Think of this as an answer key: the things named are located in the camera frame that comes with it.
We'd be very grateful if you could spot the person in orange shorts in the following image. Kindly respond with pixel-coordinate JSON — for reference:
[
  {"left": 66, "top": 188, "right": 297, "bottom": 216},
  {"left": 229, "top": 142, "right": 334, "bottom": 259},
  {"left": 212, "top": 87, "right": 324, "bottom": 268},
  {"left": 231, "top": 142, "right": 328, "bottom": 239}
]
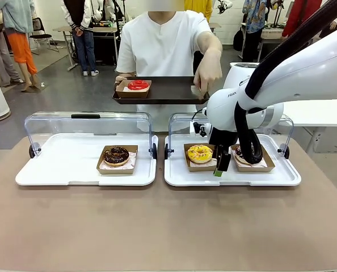
[{"left": 0, "top": 0, "right": 39, "bottom": 92}]

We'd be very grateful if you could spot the person's left hand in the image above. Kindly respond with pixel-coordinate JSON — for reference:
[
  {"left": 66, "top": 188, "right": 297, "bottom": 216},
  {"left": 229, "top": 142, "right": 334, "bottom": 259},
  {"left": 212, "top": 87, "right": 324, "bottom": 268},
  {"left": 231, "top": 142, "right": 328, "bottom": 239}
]
[{"left": 191, "top": 50, "right": 223, "bottom": 100}]

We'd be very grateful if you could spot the black and white background robot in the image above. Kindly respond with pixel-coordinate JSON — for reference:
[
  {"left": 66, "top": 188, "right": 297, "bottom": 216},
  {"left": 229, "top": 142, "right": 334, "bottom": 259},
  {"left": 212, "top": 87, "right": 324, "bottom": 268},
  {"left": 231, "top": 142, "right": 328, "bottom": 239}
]
[{"left": 91, "top": 0, "right": 124, "bottom": 28}]

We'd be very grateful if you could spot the red glazed donut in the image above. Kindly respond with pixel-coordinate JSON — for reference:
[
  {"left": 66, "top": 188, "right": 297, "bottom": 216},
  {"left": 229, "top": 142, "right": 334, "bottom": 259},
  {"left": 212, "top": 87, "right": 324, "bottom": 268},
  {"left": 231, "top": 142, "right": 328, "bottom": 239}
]
[{"left": 127, "top": 79, "right": 150, "bottom": 92}]

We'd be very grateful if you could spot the white side table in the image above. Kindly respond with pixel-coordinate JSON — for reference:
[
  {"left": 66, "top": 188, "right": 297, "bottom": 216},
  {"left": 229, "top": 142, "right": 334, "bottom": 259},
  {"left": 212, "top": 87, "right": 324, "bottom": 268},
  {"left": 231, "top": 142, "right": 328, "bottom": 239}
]
[{"left": 230, "top": 61, "right": 337, "bottom": 154}]

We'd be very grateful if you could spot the black folding chair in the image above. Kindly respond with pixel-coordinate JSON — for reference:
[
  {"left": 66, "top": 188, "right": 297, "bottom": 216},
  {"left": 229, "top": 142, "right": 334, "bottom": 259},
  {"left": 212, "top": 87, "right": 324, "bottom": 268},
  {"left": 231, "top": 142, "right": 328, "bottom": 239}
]
[{"left": 29, "top": 16, "right": 60, "bottom": 56}]

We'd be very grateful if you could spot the person in red jacket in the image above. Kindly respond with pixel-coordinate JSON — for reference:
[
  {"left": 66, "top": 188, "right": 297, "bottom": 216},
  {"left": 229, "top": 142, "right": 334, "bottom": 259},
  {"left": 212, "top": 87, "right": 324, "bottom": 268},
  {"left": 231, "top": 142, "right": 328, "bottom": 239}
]
[{"left": 281, "top": 0, "right": 323, "bottom": 40}]

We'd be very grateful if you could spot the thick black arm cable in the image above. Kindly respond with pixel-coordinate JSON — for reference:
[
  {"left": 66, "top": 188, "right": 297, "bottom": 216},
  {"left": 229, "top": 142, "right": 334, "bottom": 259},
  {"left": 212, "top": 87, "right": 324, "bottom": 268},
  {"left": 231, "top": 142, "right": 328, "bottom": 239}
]
[{"left": 234, "top": 0, "right": 337, "bottom": 165}]

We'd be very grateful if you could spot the person in white shirt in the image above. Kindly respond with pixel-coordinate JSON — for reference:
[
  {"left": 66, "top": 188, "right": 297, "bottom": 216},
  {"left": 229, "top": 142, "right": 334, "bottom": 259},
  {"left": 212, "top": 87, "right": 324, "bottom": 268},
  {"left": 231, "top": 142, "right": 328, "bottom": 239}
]
[{"left": 116, "top": 10, "right": 223, "bottom": 133}]

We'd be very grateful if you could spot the grey background table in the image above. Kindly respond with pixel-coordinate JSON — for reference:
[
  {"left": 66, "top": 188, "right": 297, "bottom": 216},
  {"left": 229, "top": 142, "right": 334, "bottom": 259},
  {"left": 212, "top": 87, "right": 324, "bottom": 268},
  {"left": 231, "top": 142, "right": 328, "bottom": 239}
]
[{"left": 52, "top": 25, "right": 121, "bottom": 71}]

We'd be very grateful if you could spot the yellow glazed donut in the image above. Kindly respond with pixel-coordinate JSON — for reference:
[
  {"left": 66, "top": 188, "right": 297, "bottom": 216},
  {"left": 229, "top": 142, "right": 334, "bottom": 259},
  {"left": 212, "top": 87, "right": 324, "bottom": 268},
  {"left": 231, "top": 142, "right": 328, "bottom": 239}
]
[{"left": 187, "top": 144, "right": 214, "bottom": 164}]

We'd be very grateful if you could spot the white display tray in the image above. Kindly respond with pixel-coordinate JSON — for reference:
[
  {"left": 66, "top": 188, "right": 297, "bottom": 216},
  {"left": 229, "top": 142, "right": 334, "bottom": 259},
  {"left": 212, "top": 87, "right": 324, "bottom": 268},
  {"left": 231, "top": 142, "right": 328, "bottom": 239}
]
[
  {"left": 164, "top": 134, "right": 302, "bottom": 187},
  {"left": 15, "top": 133, "right": 159, "bottom": 187}
]

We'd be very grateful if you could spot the clear display lid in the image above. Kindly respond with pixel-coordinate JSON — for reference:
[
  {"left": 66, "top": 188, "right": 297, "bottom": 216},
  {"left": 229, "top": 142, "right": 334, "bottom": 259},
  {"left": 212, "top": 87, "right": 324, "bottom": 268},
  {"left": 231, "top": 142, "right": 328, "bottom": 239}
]
[
  {"left": 23, "top": 111, "right": 158, "bottom": 159},
  {"left": 165, "top": 112, "right": 294, "bottom": 159}
]

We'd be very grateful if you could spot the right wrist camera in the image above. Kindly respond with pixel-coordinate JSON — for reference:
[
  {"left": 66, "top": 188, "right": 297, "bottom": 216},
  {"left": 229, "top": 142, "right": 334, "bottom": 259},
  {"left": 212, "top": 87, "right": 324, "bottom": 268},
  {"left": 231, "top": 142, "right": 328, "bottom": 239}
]
[{"left": 189, "top": 109, "right": 209, "bottom": 138}]

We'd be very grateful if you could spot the person's left forearm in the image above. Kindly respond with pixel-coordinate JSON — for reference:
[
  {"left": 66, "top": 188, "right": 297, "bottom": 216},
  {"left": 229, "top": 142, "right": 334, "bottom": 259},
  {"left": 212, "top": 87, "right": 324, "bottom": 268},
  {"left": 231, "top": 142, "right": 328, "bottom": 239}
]
[{"left": 197, "top": 30, "right": 224, "bottom": 62}]

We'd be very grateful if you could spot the brown cardboard donut tray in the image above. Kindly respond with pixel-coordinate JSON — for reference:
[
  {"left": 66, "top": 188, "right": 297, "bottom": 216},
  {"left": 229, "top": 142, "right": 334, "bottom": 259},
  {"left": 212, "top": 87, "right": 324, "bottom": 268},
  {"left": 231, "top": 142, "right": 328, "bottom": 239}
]
[
  {"left": 230, "top": 143, "right": 276, "bottom": 173},
  {"left": 184, "top": 143, "right": 219, "bottom": 173},
  {"left": 96, "top": 144, "right": 139, "bottom": 175},
  {"left": 116, "top": 79, "right": 152, "bottom": 99}
]

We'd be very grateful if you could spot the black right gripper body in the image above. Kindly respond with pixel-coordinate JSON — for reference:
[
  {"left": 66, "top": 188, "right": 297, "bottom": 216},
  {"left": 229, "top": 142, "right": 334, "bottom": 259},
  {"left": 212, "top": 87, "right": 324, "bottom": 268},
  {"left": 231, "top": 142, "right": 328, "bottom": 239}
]
[{"left": 209, "top": 126, "right": 239, "bottom": 148}]

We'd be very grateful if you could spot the dark purple sprinkled donut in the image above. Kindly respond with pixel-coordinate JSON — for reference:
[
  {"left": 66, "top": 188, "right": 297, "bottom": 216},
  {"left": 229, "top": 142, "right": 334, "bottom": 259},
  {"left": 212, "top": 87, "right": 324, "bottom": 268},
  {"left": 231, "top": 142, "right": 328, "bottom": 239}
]
[{"left": 235, "top": 144, "right": 256, "bottom": 161}]

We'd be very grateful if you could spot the black backpack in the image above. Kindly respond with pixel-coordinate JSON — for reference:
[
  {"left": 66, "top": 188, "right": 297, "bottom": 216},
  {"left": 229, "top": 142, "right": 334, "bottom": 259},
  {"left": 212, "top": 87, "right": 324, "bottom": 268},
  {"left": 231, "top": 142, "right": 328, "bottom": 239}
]
[{"left": 233, "top": 27, "right": 245, "bottom": 52}]

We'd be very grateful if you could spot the dark brown serving tray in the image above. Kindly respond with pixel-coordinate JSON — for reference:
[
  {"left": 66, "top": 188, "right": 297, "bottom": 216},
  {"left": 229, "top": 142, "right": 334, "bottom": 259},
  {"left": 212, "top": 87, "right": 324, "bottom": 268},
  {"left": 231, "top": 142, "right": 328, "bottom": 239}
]
[{"left": 112, "top": 75, "right": 210, "bottom": 105}]

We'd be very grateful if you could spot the person in varsity jacket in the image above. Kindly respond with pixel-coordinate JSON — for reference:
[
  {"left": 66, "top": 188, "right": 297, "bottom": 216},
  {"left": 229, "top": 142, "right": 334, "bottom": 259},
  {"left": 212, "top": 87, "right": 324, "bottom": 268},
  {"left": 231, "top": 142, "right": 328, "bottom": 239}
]
[{"left": 62, "top": 0, "right": 100, "bottom": 77}]

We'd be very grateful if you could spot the person in yellow top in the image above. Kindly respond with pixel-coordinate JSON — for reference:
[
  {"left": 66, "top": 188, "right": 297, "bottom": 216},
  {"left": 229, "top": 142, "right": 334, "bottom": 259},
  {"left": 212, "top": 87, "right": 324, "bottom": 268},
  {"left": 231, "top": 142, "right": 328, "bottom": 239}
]
[{"left": 184, "top": 0, "right": 214, "bottom": 23}]

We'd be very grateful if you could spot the person in blue patterned shirt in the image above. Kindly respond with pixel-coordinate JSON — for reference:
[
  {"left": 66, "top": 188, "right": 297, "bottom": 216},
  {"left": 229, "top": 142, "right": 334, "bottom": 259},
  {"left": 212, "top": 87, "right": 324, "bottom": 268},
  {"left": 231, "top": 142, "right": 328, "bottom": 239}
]
[{"left": 242, "top": 0, "right": 268, "bottom": 62}]

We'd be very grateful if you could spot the chocolate sprinkled donut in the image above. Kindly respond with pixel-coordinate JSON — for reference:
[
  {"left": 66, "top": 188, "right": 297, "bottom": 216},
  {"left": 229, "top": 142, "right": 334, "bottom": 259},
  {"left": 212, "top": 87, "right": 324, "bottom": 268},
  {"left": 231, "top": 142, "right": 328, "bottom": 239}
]
[{"left": 103, "top": 146, "right": 130, "bottom": 167}]

